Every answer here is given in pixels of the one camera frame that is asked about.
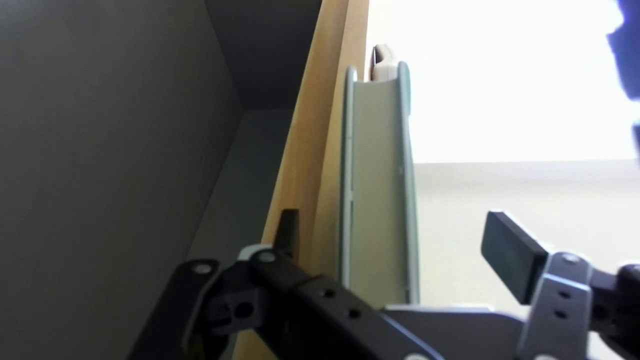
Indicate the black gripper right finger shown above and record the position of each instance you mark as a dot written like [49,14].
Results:
[512,256]

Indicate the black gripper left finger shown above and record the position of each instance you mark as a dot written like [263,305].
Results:
[312,300]

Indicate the teal paperback book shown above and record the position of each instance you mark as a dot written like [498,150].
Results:
[372,187]

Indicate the grey drawer with wooden front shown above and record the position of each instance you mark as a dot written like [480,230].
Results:
[121,153]

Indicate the dark blue object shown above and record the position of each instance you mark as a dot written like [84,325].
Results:
[630,53]

